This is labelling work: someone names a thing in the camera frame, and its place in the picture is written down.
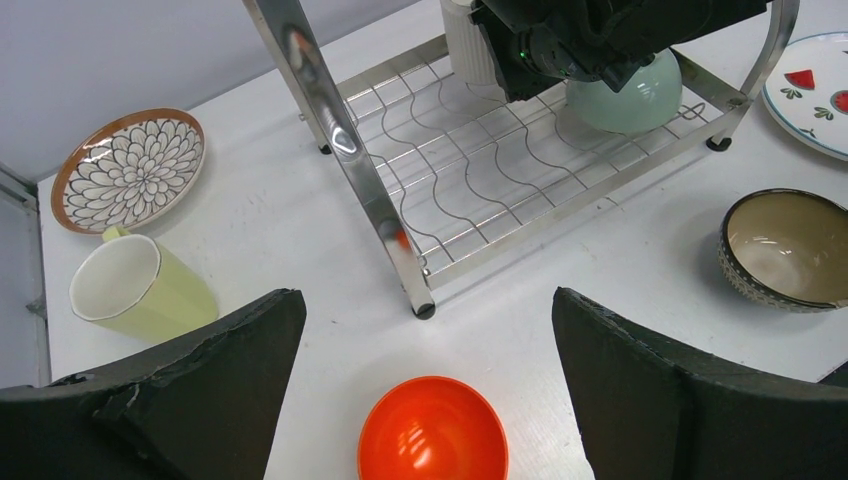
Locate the mint green bowl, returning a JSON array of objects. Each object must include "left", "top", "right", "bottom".
[{"left": 566, "top": 49, "right": 683, "bottom": 135}]

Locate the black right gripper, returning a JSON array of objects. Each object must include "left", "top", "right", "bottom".
[{"left": 470, "top": 1, "right": 663, "bottom": 102}]

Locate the beige bowl dark rim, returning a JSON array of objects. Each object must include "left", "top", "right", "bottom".
[{"left": 717, "top": 188, "right": 847, "bottom": 313}]

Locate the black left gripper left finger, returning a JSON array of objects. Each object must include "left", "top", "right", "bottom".
[{"left": 1, "top": 289, "right": 307, "bottom": 479}]

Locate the light green mug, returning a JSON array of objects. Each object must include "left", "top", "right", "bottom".
[{"left": 69, "top": 226, "right": 219, "bottom": 343}]

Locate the brown floral round plate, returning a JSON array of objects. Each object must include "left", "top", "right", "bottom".
[{"left": 50, "top": 108, "right": 206, "bottom": 235}]

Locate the aluminium frame rail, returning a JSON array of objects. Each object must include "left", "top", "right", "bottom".
[{"left": 1, "top": 165, "right": 51, "bottom": 388}]

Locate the orange plastic bowl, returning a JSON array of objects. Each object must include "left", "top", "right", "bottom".
[{"left": 357, "top": 376, "right": 509, "bottom": 479}]

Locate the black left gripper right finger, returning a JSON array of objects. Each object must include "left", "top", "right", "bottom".
[{"left": 551, "top": 288, "right": 847, "bottom": 479}]

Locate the white ribbed mug black rim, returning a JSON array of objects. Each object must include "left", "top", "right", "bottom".
[{"left": 440, "top": 0, "right": 497, "bottom": 86}]

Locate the stainless steel dish rack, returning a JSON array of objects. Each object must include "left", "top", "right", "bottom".
[{"left": 245, "top": 1, "right": 800, "bottom": 319}]

